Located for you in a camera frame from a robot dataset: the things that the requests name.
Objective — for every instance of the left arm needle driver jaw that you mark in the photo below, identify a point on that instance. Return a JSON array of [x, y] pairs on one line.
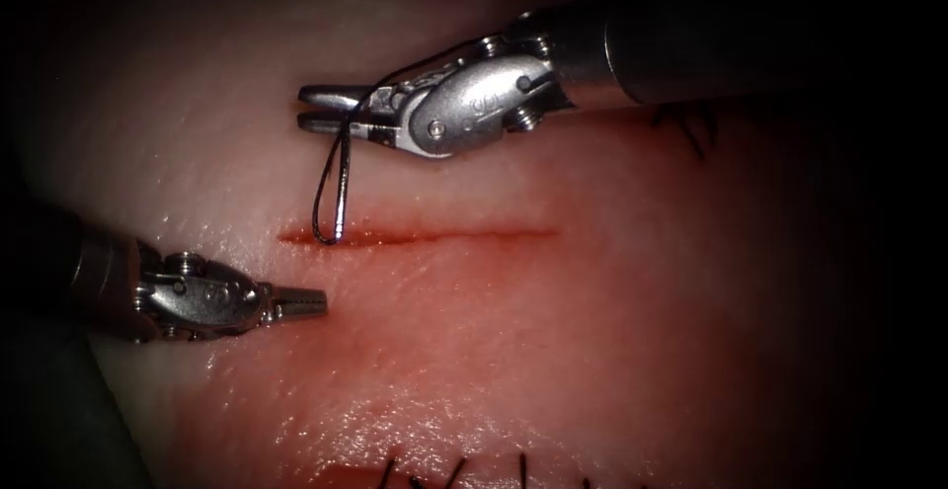
[[304, 297], [300, 312]]

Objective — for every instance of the right arm needle driver jaw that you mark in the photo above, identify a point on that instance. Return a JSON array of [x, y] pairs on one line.
[[370, 130], [333, 98]]

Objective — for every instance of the left arm needle driver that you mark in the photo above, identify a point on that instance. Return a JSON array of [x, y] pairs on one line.
[[200, 300]]

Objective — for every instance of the right arm needle driver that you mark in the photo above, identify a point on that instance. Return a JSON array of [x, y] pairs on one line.
[[474, 104]]

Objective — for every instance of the black thread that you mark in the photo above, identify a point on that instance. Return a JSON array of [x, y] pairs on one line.
[[415, 68]]

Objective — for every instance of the curved steel needle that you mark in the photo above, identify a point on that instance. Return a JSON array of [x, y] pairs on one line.
[[340, 200]]

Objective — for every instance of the dark right arm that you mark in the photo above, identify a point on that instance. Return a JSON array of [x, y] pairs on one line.
[[703, 52]]

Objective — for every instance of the dark left arm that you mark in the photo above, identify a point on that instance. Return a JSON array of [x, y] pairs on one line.
[[81, 274]]

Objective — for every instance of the tissue pad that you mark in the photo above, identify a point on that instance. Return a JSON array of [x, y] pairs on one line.
[[518, 341]]

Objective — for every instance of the black stitching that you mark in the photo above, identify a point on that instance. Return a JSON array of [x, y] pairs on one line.
[[453, 474], [692, 137]]

